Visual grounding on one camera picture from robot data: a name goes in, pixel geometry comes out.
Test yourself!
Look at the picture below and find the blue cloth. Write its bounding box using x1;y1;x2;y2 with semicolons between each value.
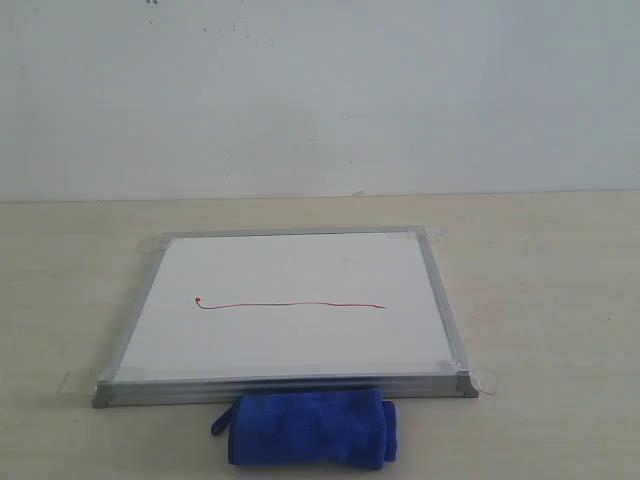
210;389;398;470

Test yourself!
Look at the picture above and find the white board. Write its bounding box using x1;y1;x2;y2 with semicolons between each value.
93;226;479;408

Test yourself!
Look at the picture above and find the clear tape back right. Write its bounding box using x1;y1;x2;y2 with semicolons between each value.
384;226;448;246

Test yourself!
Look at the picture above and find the clear tape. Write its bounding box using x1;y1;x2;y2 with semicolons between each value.
438;360;499;398
384;226;448;246

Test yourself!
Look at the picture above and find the clear tape front right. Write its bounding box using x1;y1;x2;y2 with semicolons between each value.
438;360;499;398

